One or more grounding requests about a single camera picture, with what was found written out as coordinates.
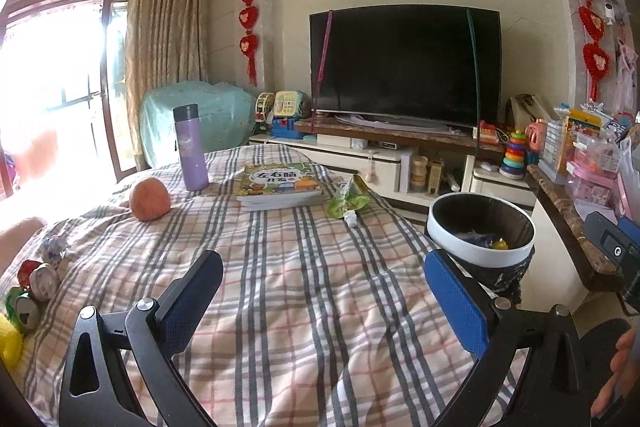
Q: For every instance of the glass balcony door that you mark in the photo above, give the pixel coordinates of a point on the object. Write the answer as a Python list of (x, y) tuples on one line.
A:
[(60, 97)]

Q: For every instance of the silver round can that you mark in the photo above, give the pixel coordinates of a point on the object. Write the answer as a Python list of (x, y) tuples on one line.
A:
[(45, 284)]

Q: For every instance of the black television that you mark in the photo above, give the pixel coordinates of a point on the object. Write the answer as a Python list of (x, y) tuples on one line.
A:
[(405, 62)]

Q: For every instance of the pink stick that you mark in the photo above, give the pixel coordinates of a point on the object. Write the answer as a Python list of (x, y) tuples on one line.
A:
[(322, 67)]

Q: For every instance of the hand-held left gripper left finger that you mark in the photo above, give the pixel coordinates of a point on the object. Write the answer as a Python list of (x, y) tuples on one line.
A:
[(190, 307)]

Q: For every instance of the beige curtain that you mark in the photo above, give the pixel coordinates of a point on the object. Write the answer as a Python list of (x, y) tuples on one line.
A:
[(165, 57)]

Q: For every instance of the red heart hanging decoration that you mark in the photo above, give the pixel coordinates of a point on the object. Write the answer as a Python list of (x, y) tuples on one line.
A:
[(590, 22), (249, 17)]

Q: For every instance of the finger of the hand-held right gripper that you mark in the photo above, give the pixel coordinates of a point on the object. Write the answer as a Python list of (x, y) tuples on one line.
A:
[(605, 234), (631, 232)]

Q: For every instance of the yellow teal toy phone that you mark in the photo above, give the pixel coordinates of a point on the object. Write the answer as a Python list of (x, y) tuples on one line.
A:
[(287, 104)]

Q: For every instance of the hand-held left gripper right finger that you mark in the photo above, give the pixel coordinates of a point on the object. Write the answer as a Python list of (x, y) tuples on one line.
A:
[(455, 302)]

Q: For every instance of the pink plastic box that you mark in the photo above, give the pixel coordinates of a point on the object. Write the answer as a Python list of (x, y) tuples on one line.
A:
[(592, 184)]

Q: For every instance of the green round can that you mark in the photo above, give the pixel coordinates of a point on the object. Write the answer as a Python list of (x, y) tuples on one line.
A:
[(22, 312)]

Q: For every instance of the beige bag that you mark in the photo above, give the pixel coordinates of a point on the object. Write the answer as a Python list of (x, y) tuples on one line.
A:
[(525, 109)]

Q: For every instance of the white wall camera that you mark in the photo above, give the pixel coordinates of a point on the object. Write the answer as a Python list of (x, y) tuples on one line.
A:
[(612, 12)]

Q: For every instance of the crumpled foil ball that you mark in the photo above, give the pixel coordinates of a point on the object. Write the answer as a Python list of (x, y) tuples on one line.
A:
[(54, 251)]

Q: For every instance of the green stick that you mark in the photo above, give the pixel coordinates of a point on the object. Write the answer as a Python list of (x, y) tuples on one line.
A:
[(476, 72)]

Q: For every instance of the black bin with white rim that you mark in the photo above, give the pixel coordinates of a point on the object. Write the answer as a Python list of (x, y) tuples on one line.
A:
[(450, 239)]

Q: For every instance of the blue toy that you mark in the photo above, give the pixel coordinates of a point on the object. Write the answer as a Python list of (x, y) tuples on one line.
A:
[(286, 128)]

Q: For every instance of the green drink pouch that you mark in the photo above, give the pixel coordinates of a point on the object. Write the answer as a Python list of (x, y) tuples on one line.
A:
[(350, 196)]

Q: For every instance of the pink toy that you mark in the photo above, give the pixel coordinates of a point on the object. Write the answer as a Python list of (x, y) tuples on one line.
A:
[(536, 137)]

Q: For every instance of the red round can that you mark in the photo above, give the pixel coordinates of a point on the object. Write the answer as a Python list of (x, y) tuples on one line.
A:
[(26, 272)]

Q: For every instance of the pink hanging garment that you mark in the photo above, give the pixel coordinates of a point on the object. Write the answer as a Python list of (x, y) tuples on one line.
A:
[(627, 72)]

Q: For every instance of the red toy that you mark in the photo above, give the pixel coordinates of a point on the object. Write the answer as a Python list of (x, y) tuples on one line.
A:
[(491, 132)]

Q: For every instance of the purple thermos bottle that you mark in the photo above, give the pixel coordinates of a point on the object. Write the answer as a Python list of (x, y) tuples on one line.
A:
[(191, 147)]

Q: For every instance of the yellow box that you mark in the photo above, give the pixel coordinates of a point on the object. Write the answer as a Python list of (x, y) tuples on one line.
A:
[(582, 127)]

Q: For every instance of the yellow plastic toy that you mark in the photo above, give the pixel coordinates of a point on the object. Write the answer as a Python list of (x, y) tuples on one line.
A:
[(9, 342)]

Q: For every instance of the person's right hand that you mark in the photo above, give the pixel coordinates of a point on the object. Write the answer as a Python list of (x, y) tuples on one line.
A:
[(622, 372)]

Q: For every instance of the white wheel toy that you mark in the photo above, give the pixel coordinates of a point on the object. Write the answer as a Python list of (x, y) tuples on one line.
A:
[(265, 107)]

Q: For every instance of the teal dust cover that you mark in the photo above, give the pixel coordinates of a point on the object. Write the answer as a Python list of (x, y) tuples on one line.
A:
[(200, 117)]

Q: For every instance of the brown marble counter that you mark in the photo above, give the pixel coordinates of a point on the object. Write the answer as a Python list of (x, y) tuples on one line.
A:
[(565, 212)]

